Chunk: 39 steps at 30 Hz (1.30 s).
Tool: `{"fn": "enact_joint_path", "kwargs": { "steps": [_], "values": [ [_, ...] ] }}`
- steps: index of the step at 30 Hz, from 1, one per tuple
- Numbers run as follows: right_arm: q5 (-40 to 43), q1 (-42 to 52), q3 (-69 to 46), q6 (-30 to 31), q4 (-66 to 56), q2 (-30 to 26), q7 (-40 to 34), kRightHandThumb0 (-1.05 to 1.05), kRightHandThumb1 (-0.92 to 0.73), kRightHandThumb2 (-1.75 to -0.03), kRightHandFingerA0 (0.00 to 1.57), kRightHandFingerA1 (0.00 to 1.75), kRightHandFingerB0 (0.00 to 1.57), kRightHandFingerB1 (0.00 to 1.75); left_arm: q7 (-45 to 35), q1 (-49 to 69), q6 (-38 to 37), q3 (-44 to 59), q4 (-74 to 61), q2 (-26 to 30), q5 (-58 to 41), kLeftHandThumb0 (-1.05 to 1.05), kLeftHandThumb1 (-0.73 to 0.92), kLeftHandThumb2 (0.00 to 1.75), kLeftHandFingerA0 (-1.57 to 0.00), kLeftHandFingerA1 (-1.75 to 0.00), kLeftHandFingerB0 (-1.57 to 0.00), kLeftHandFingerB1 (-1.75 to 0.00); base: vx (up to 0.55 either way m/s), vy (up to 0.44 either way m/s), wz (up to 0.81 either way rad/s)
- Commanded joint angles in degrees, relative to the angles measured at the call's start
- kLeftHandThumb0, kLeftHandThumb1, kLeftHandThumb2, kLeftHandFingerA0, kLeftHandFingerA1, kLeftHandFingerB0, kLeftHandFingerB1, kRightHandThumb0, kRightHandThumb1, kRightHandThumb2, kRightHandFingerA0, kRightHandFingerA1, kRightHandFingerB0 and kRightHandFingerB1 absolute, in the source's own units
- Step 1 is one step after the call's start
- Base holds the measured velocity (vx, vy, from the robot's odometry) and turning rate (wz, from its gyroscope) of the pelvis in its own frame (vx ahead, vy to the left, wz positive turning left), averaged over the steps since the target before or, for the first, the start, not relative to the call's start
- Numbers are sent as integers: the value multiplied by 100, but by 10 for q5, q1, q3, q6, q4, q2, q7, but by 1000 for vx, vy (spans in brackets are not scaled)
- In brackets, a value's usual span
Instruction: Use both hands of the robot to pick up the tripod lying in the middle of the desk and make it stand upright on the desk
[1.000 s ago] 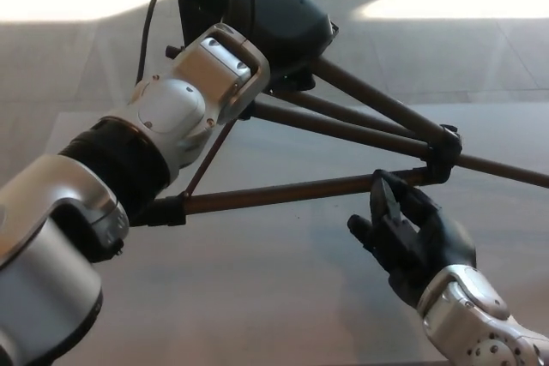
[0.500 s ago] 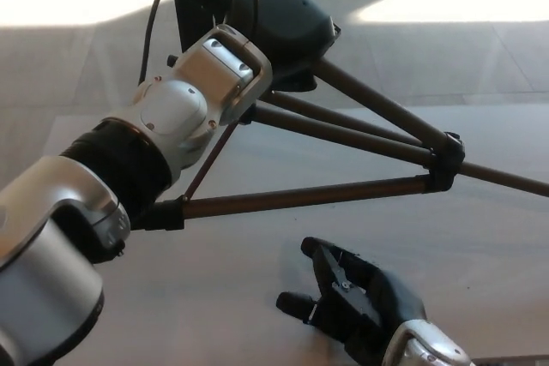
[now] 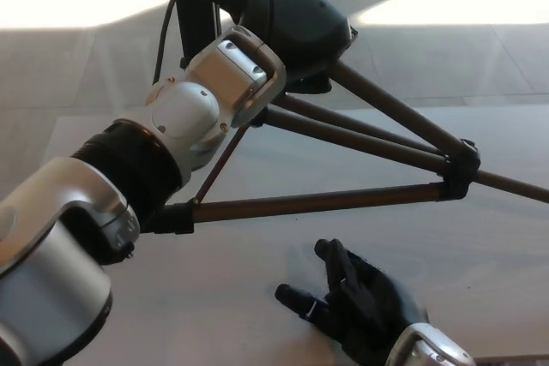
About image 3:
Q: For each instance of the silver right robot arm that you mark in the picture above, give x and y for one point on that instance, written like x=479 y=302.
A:
x=429 y=346

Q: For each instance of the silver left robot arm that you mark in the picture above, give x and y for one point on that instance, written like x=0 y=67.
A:
x=184 y=113

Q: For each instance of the bronze tripod with black joints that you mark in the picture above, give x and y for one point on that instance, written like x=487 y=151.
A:
x=326 y=201

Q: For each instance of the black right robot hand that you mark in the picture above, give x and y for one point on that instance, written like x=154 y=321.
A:
x=369 y=301

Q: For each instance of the black vertical post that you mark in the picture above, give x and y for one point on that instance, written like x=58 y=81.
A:
x=188 y=10

